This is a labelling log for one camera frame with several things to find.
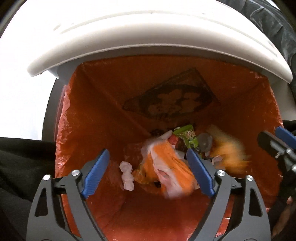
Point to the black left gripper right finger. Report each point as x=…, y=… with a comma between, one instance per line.
x=236, y=210

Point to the grey trash bin body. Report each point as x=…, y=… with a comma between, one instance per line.
x=62, y=76

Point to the orange white plastic bag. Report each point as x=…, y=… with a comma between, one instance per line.
x=162, y=171

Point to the green snack bag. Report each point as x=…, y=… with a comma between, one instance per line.
x=187, y=134

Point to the orange trash bag liner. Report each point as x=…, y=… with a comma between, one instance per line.
x=118, y=103

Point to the white crumpled tissue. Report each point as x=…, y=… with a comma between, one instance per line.
x=127, y=176

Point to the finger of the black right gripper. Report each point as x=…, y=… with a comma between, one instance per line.
x=281, y=146

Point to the white plastic bin lid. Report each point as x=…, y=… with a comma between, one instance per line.
x=76, y=29

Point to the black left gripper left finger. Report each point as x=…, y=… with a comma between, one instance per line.
x=47, y=218

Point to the grey paper cup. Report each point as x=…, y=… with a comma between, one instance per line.
x=205, y=142

